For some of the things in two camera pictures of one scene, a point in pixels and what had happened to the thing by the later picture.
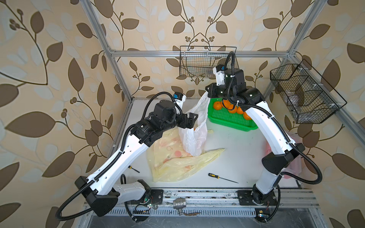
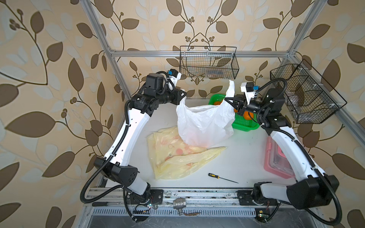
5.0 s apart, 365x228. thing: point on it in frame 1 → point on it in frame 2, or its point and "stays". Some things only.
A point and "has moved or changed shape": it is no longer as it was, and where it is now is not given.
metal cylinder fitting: (179, 203) stays
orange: (246, 116) stays
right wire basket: (306, 96) stays
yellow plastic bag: (170, 159) stays
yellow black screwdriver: (218, 176) stays
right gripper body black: (217, 91) → (254, 107)
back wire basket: (199, 61) stays
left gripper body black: (180, 121) → (164, 96)
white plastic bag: (194, 141) has moved or changed shape
